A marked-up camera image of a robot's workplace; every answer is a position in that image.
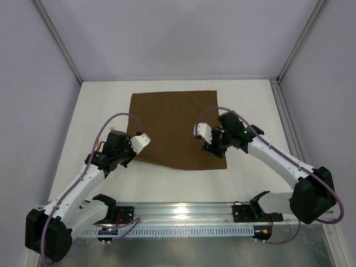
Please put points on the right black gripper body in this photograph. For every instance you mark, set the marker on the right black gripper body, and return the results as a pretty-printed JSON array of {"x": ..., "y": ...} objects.
[{"x": 213, "y": 149}]

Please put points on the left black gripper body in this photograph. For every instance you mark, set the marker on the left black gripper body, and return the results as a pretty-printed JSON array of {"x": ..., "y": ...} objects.
[{"x": 130, "y": 155}]

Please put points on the brown cloth napkin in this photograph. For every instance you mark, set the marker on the brown cloth napkin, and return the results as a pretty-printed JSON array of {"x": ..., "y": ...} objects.
[{"x": 168, "y": 118}]

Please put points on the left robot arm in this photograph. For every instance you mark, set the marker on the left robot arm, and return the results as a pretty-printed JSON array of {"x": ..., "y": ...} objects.
[{"x": 51, "y": 230}]

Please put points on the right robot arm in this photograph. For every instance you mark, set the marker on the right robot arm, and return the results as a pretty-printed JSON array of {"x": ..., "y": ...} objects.
[{"x": 312, "y": 191}]

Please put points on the left black connector board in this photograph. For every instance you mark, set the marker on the left black connector board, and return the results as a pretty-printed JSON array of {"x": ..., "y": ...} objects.
[{"x": 106, "y": 235}]

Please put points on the black connector board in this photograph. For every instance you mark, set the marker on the black connector board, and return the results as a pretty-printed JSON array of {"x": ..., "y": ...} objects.
[
  {"x": 106, "y": 235},
  {"x": 262, "y": 233}
]

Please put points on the right black connector board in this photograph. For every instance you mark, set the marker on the right black connector board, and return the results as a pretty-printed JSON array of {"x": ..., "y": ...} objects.
[{"x": 262, "y": 233}]

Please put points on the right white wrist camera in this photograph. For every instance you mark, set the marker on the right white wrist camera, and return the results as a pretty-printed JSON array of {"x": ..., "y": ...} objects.
[{"x": 203, "y": 131}]

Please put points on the right side aluminium rail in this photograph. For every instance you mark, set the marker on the right side aluminium rail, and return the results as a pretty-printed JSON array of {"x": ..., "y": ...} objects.
[{"x": 286, "y": 120}]

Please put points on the aluminium rail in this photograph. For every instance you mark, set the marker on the aluminium rail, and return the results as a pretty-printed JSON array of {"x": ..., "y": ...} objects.
[
  {"x": 180, "y": 211},
  {"x": 286, "y": 120}
]

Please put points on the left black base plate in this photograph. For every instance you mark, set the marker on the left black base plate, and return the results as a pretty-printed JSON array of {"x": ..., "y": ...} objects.
[{"x": 122, "y": 215}]

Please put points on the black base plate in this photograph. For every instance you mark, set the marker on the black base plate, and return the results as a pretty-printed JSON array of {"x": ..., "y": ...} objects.
[
  {"x": 242, "y": 212},
  {"x": 122, "y": 215}
]

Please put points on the front aluminium rail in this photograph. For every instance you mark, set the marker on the front aluminium rail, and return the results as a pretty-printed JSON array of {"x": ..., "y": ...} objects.
[{"x": 180, "y": 211}]

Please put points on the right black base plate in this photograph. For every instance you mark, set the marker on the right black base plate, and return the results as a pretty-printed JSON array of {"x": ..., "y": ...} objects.
[{"x": 242, "y": 212}]

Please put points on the slotted cable duct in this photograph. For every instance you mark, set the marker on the slotted cable duct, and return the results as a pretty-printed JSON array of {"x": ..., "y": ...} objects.
[{"x": 177, "y": 231}]

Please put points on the right corner aluminium post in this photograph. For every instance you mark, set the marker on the right corner aluminium post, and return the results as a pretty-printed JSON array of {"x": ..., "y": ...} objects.
[{"x": 302, "y": 37}]

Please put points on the corner aluminium post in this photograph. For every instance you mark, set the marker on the corner aluminium post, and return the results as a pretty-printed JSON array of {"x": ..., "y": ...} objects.
[
  {"x": 302, "y": 37},
  {"x": 44, "y": 16}
]

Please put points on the left corner aluminium post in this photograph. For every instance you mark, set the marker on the left corner aluminium post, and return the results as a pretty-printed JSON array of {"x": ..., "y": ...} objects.
[{"x": 44, "y": 16}]

